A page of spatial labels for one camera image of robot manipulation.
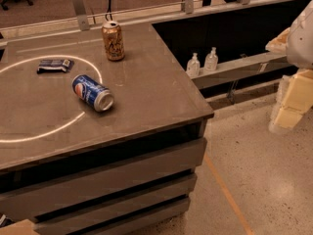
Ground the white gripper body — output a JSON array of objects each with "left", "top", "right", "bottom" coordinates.
[{"left": 286, "top": 0, "right": 313, "bottom": 69}]

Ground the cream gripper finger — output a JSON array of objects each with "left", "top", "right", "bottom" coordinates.
[
  {"left": 265, "top": 28, "right": 290, "bottom": 54},
  {"left": 268, "top": 69, "right": 313, "bottom": 134}
]

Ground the blue pepsi can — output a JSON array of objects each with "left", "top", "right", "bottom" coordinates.
[{"left": 71, "top": 74, "right": 114, "bottom": 112}]

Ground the gold soda can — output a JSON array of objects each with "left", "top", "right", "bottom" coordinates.
[{"left": 102, "top": 21, "right": 125, "bottom": 61}]

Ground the grey metal shelf ledge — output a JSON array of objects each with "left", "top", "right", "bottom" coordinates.
[{"left": 192, "top": 52, "right": 291, "bottom": 89}]

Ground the right clear sanitizer bottle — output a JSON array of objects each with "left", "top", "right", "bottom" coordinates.
[{"left": 203, "top": 47, "right": 218, "bottom": 71}]

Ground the clear sanitizer bottle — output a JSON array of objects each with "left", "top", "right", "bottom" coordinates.
[
  {"left": 203, "top": 47, "right": 218, "bottom": 71},
  {"left": 186, "top": 53, "right": 200, "bottom": 77}
]

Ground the left clear sanitizer bottle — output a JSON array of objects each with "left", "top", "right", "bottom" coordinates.
[{"left": 186, "top": 53, "right": 200, "bottom": 77}]

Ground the grey table with drawers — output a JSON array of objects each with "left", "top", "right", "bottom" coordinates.
[{"left": 0, "top": 23, "right": 213, "bottom": 235}]

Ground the black hanging cable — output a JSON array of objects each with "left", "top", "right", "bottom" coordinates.
[{"left": 104, "top": 0, "right": 113, "bottom": 22}]

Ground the left metal railing bracket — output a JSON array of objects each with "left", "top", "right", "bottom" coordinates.
[{"left": 71, "top": 0, "right": 90, "bottom": 31}]

